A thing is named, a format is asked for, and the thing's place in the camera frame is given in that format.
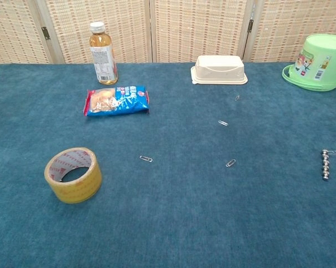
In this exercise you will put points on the string of metal balls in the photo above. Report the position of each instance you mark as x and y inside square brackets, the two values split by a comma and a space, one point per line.
[325, 167]

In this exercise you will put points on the blue snack bag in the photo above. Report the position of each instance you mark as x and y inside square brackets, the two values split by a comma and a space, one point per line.
[120, 102]

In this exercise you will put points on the blue carpet table cover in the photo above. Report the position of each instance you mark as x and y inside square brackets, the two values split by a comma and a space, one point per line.
[168, 212]

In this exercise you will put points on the cream plastic lidded container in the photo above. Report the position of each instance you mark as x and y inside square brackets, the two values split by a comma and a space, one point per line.
[218, 71]

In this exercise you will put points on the amber tea bottle white cap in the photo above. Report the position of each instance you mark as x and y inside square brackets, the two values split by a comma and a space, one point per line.
[103, 56]

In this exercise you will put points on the woven bamboo screen panel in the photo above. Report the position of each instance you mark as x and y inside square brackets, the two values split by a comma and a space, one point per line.
[73, 28]
[14, 30]
[290, 22]
[198, 28]

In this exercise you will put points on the yellow packing tape roll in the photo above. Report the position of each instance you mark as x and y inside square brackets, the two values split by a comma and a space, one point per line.
[73, 193]

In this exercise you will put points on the dark metal screen hinge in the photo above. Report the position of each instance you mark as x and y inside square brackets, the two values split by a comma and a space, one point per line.
[46, 33]
[250, 25]

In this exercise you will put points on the green plastic bucket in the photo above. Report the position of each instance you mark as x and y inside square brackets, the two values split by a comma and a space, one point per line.
[321, 56]

